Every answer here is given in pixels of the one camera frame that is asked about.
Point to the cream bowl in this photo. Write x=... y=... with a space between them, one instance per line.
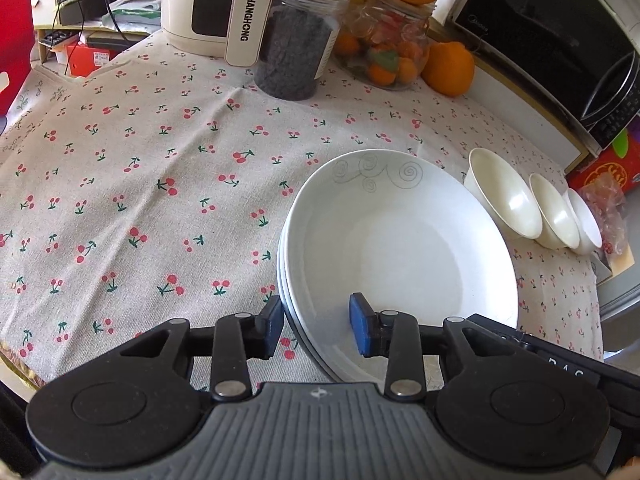
x=555 y=215
x=505 y=195

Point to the white plate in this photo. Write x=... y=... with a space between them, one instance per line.
x=400 y=240

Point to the cherry print tablecloth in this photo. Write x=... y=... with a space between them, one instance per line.
x=150 y=160

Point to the small red box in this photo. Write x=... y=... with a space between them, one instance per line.
x=95 y=57

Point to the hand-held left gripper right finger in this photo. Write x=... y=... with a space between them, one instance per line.
x=362 y=325

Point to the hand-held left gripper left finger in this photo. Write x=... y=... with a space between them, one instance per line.
x=274 y=327

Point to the black microwave oven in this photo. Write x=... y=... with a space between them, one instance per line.
x=540 y=25

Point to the blue patterned plate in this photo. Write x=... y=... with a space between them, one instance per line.
x=305 y=347
x=282 y=280

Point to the white bowl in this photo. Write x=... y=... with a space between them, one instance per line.
x=587 y=225

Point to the red cardboard box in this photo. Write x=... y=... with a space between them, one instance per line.
x=605 y=175

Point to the clear plastic bag of fruit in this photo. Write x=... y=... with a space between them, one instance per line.
x=610 y=220

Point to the pile of papers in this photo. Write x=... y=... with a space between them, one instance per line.
x=135 y=7

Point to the plastic jar of dark grains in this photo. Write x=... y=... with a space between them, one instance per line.
x=295 y=45

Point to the red chair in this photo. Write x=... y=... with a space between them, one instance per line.
x=15 y=20

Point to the glass jar of small oranges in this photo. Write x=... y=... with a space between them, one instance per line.
x=390 y=45

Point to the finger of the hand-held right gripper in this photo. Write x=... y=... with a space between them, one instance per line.
x=497 y=331

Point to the cream air fryer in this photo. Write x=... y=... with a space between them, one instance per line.
x=180 y=5

